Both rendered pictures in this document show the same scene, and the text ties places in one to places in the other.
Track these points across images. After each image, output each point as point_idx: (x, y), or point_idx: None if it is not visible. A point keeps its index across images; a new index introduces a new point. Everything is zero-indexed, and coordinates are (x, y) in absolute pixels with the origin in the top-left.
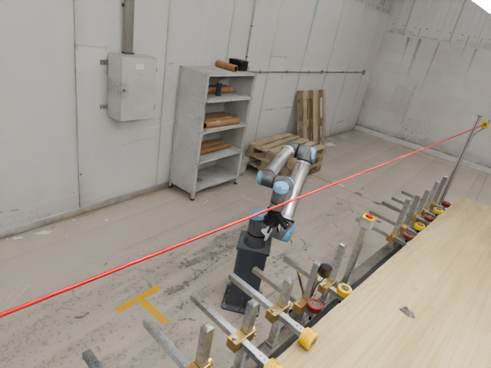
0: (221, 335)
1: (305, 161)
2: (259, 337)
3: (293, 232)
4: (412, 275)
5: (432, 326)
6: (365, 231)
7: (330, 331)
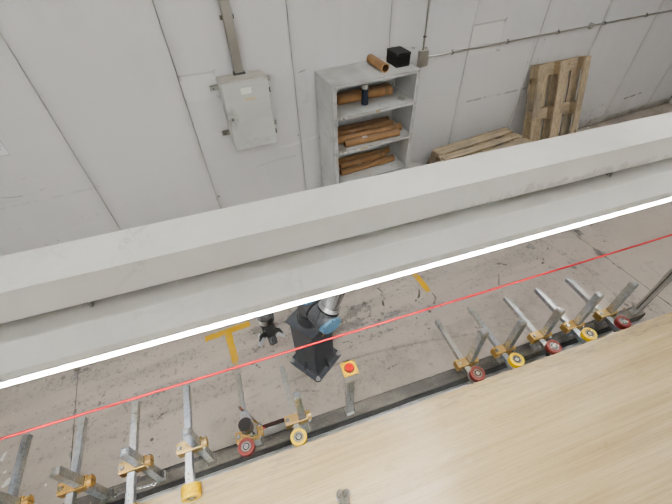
0: (273, 391)
1: None
2: (306, 405)
3: (337, 324)
4: (409, 445)
5: None
6: None
7: (231, 488)
